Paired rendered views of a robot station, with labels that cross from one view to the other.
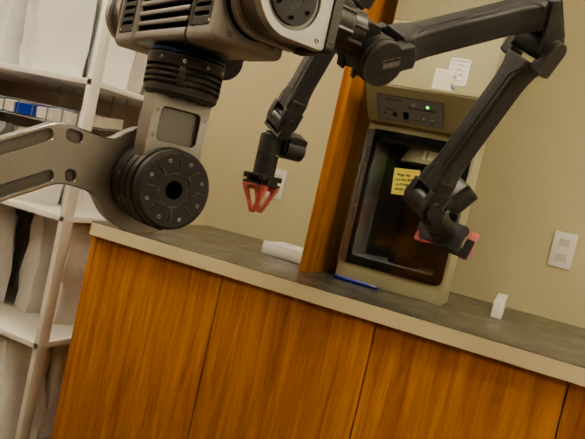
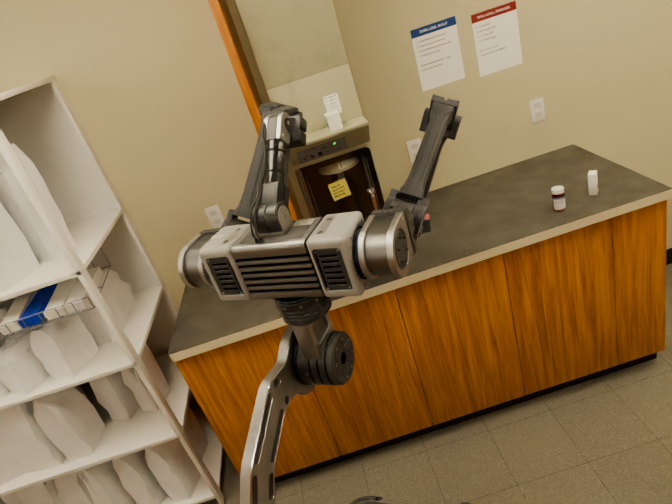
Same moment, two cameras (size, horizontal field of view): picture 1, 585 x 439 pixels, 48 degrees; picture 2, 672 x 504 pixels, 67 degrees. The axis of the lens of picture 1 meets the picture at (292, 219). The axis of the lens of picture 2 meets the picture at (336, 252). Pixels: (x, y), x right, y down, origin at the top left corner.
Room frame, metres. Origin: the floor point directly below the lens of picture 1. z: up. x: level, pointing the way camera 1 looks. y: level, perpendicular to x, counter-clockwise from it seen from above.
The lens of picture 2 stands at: (0.12, 0.57, 1.99)
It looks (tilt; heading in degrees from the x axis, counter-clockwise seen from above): 27 degrees down; 337
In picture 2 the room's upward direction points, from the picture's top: 19 degrees counter-clockwise
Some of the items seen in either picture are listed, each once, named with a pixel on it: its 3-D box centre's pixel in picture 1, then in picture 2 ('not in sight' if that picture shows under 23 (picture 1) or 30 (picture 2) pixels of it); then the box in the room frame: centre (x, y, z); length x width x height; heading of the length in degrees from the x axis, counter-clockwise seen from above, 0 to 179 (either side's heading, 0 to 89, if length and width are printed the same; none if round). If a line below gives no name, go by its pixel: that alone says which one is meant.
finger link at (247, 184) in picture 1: (257, 194); not in sight; (1.71, 0.10, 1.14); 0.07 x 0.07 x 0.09; 66
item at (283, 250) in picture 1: (292, 253); not in sight; (2.13, -0.02, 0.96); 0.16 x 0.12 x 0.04; 60
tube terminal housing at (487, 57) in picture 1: (426, 164); (332, 163); (2.01, -0.36, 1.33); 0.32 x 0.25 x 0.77; 66
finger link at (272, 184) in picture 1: (260, 194); not in sight; (1.72, 0.09, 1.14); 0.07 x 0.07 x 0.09; 66
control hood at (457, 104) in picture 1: (422, 108); (329, 144); (1.84, -0.28, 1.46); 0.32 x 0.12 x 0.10; 66
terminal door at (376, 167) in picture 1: (404, 205); (346, 202); (1.88, -0.30, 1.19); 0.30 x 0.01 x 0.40; 66
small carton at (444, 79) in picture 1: (444, 82); (333, 120); (1.82, -0.32, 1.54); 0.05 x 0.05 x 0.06; 67
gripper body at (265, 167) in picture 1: (265, 167); not in sight; (1.71, 0.10, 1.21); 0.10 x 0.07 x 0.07; 156
